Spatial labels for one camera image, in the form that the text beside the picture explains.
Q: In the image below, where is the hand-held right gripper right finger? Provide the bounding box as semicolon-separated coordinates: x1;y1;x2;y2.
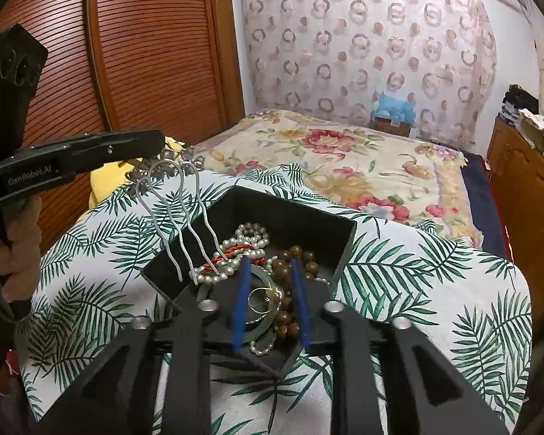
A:
290;258;511;435

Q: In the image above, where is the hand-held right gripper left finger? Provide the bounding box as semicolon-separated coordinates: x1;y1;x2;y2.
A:
36;257;255;435

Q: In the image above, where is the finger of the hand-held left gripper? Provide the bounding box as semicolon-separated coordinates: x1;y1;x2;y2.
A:
58;129;166;178

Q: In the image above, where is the thin gold ring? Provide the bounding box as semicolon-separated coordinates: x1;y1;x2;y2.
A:
248;286;284;315

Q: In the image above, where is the pale green jade bangle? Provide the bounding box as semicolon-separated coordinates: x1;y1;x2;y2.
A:
195;265;277;340

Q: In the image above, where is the brown wooden bead bracelet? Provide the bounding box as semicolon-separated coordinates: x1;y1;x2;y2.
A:
265;245;331;343

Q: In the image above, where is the red braided bracelet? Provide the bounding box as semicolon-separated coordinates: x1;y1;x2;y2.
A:
209;245;266;266

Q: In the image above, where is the silver hair fork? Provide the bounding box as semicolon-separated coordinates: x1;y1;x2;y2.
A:
127;147;230;282

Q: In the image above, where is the white pearl necklace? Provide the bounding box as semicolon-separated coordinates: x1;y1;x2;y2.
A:
188;222;277;356

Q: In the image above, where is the black cardboard box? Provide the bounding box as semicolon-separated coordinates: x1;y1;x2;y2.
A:
140;184;358;379

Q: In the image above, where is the person's left hand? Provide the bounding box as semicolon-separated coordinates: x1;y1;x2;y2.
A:
0;197;45;322

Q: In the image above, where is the yellow plush toy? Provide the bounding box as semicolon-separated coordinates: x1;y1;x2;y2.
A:
88;138;182;211

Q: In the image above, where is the leaf print cloth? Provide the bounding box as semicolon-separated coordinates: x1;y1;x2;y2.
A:
16;163;533;435

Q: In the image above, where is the floral bed blanket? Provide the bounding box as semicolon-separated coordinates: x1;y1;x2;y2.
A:
195;109;486;250

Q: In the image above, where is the small brown cardboard box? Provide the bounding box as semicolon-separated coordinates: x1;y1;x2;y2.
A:
374;117;411;137

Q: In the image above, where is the navy blue bed sheet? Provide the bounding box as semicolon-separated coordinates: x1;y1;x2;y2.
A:
462;154;513;259

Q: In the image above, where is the blue plush toy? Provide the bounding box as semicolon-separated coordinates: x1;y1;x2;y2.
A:
372;91;417;125

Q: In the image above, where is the wooden side cabinet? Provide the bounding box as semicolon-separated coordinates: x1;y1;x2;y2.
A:
485;115;544;277

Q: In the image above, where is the stack of folded clothes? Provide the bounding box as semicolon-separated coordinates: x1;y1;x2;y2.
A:
499;84;540;125

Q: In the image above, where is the ring pattern curtain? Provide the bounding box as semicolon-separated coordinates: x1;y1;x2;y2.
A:
240;0;499;150

